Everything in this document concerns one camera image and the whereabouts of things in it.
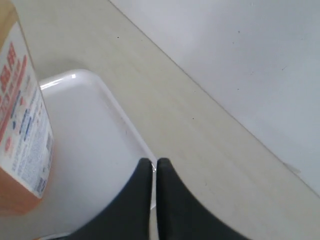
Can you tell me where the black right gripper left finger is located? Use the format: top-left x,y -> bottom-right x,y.
67,158 -> 153,240

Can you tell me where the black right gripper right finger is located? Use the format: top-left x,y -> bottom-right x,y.
156,158 -> 247,240

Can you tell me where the orange soap pump bottle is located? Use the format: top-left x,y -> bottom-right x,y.
0,0 -> 54,216

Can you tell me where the white rectangular plastic tray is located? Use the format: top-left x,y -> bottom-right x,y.
0,70 -> 157,240

